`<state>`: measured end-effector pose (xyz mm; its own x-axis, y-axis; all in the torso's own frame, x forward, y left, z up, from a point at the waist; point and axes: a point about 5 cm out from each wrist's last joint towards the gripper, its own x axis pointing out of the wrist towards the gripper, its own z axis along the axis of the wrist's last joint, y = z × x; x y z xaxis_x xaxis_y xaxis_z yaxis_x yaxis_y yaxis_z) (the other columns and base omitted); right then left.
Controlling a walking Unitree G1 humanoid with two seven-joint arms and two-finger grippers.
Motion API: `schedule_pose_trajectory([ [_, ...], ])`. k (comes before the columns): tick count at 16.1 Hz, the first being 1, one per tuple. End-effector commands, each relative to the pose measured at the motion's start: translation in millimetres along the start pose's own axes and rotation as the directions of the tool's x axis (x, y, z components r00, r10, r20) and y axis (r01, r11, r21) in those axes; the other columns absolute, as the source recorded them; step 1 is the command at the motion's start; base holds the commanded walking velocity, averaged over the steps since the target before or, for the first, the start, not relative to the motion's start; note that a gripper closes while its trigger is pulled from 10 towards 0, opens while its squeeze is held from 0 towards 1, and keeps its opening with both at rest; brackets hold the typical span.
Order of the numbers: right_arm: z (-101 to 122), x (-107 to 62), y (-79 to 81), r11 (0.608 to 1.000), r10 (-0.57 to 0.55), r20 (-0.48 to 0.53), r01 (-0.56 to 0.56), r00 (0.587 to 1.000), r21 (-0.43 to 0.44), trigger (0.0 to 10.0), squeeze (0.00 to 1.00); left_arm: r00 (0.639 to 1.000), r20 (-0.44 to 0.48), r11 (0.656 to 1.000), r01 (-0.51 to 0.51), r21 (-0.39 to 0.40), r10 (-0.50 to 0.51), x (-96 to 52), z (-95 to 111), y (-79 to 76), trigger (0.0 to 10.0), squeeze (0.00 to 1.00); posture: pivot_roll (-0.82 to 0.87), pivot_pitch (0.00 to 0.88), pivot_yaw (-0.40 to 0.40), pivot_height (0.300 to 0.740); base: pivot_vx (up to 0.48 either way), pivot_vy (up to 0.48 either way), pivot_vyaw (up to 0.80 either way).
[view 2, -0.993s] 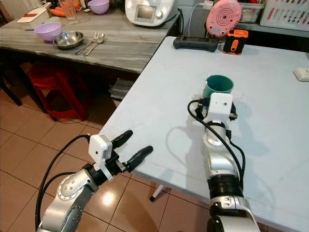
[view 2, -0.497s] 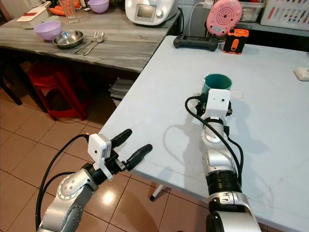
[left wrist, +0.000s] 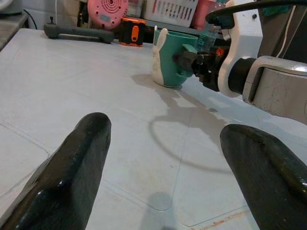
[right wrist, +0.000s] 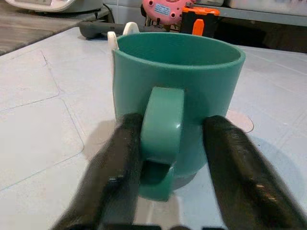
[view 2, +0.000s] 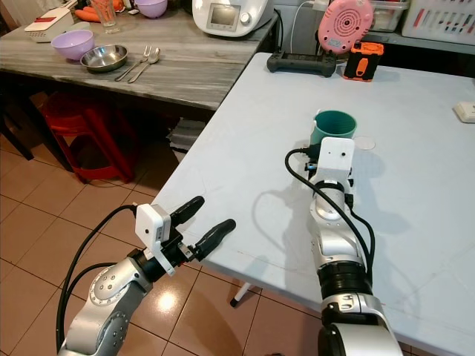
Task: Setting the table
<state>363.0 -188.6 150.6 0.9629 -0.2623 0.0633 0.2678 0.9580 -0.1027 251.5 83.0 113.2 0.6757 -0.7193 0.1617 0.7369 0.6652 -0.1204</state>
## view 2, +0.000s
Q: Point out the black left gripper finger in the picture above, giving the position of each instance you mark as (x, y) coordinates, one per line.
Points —
(215, 237)
(188, 209)

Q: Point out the teal mug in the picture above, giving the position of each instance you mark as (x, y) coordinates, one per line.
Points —
(334, 124)

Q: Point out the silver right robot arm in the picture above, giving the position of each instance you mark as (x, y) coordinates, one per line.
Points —
(338, 237)

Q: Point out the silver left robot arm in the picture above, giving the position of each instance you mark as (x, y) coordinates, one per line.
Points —
(111, 297)

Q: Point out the white table leg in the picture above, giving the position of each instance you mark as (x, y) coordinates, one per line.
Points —
(243, 294)

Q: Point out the red plastic stool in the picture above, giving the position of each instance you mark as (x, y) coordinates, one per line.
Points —
(85, 126)

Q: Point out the steel fork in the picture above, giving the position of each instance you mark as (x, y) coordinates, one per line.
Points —
(133, 64)

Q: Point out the steel spoon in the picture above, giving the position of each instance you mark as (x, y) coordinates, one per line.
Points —
(154, 54)

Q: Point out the steel bowl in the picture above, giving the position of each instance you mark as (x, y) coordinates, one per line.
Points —
(104, 58)

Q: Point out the small white disc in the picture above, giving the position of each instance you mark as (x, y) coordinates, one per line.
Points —
(364, 143)

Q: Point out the black handheld controller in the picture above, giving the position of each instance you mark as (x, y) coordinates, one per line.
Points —
(300, 64)

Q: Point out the black chair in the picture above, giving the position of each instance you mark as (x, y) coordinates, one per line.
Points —
(15, 119)

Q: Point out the white kitchen machine with screen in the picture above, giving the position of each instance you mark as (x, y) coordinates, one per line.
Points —
(230, 16)

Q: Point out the large purple bowl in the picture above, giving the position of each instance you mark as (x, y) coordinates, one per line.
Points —
(73, 46)

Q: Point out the small purple bowl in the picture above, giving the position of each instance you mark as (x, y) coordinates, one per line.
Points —
(151, 7)

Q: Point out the clear drinking glass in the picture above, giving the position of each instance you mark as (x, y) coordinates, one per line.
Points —
(106, 16)

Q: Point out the orange carrot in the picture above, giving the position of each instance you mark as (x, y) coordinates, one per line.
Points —
(86, 14)

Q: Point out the orange and black device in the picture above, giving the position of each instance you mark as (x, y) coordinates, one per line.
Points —
(364, 61)

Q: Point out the white box with red mark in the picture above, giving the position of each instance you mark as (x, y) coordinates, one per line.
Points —
(48, 26)

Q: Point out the pink round appliance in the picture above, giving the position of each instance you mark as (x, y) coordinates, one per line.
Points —
(345, 24)

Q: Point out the white power plug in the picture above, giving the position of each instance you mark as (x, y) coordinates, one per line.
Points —
(465, 112)

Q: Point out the clear plastic container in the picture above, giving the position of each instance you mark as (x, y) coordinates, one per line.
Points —
(390, 15)

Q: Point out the white plastic basket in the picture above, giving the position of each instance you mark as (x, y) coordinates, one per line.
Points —
(438, 18)

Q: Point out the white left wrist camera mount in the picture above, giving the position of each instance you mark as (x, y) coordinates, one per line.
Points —
(150, 226)

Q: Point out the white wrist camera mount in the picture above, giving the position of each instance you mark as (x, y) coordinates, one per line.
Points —
(336, 157)
(150, 226)

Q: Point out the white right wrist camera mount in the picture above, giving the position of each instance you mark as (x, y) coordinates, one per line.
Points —
(336, 157)

